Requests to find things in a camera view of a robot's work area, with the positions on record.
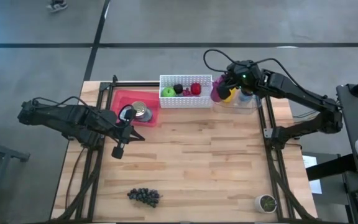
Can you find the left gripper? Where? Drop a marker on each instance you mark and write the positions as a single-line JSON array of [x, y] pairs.
[[113, 127]]

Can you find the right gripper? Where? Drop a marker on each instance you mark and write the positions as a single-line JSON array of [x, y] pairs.
[[247, 76]]

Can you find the yellow plastic bottle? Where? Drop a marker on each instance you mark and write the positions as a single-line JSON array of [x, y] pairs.
[[231, 97]]

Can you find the silver-top tin can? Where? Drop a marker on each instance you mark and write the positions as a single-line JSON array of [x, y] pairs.
[[148, 117]]

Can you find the gold-top blue-label tin can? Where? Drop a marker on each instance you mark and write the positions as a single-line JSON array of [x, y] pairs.
[[140, 108]]

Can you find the red toy strawberry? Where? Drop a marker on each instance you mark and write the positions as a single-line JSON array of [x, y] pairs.
[[196, 89]]

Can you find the dark purple toy plum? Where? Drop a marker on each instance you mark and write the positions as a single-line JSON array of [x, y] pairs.
[[178, 88]]

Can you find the green toy apple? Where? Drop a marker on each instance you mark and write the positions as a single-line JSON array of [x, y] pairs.
[[168, 92]]

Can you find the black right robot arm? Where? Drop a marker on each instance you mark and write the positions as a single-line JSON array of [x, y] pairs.
[[306, 96]]

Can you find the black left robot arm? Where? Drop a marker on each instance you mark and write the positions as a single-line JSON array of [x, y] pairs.
[[61, 118]]

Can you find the blue plastic bottle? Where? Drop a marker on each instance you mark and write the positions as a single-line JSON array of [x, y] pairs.
[[245, 97]]

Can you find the clear plastic bin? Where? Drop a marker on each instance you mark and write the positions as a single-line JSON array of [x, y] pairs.
[[238, 107]]

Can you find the pink plastic bin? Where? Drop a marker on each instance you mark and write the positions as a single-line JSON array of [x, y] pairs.
[[120, 99]]

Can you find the white perforated basket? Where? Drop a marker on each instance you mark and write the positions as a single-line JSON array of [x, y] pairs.
[[185, 102]]

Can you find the black plastic grape bunch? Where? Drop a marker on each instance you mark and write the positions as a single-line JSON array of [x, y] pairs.
[[144, 196]]

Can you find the white paper sheet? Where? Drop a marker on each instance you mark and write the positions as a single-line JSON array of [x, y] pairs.
[[311, 163]]

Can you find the small white potted plant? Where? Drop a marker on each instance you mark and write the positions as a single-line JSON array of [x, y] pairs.
[[265, 203]]

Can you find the person's shoe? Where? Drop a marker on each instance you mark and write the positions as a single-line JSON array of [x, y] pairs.
[[56, 5]]

